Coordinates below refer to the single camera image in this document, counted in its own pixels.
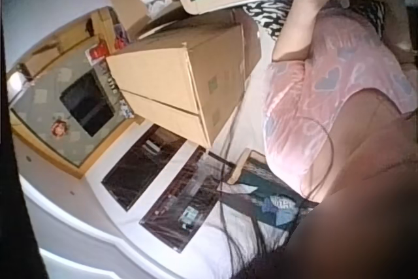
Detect black screen appliance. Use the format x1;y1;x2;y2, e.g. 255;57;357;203
59;71;115;139

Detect black plastic-wrapped framed panel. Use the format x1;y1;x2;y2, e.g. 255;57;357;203
101;125;187;212
138;147;231;254

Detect black white patterned cloth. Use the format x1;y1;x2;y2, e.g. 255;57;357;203
241;0;297;40

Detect red white card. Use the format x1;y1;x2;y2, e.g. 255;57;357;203
84;42;110;66

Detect wooden side table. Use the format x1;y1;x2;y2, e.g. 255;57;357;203
8;7;144;180

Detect large closed cardboard box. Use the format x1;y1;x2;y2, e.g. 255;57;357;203
106;9;262;150

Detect black cable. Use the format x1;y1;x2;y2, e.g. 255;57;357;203
205;95;249;279

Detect grey patterned table cloth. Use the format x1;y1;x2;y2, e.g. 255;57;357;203
10;63;131;166

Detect teal printed book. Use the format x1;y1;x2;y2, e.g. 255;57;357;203
227;148;316;229

